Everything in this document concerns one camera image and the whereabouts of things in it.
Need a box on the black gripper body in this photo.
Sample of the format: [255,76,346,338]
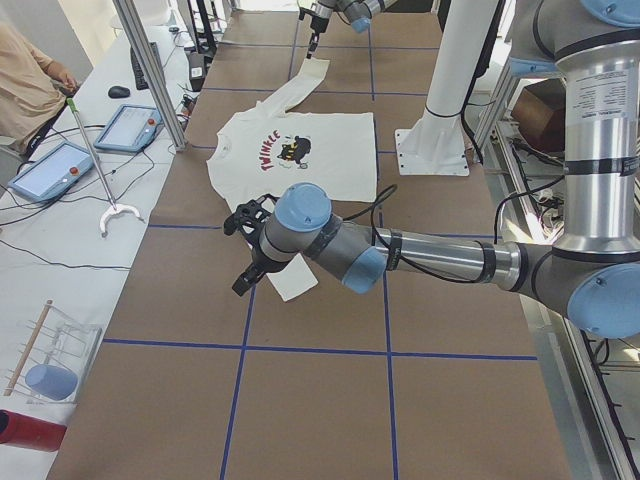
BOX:
[223,194,278,270]
[298,3,330,34]

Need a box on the cream long-sleeve cat shirt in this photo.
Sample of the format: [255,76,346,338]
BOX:
[207,59,386,300]

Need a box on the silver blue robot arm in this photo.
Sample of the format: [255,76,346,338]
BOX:
[297,0,396,59]
[224,1,639,338]

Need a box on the white reacher grabber stick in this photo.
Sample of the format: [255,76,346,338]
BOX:
[66,98,145,238]

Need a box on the far blue teach pendant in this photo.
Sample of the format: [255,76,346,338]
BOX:
[94,104,163,153]

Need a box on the blue teach pendant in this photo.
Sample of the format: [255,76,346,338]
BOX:
[94,104,163,153]
[8,142,93,202]

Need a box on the black keyboard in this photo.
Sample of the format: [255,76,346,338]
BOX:
[129,41,160,91]

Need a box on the black computer mouse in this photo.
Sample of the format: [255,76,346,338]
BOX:
[107,85,131,99]

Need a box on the near blue teach pendant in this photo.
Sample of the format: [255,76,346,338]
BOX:
[8,142,93,202]

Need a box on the clear acrylic rack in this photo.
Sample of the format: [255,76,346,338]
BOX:
[1,305,103,404]

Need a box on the wooden stick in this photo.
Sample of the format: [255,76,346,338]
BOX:
[3,299,53,397]

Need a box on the light blue cup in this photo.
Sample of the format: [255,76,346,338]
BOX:
[25,364,78,401]

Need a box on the person in beige shirt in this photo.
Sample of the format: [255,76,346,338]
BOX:
[1,23,79,156]

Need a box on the red cylinder bottle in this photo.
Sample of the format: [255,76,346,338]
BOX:
[1,410,67,452]

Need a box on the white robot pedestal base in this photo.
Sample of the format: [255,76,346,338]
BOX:
[395,0,502,176]

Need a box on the aluminium frame post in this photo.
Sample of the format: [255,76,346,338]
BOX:
[113,0,187,152]

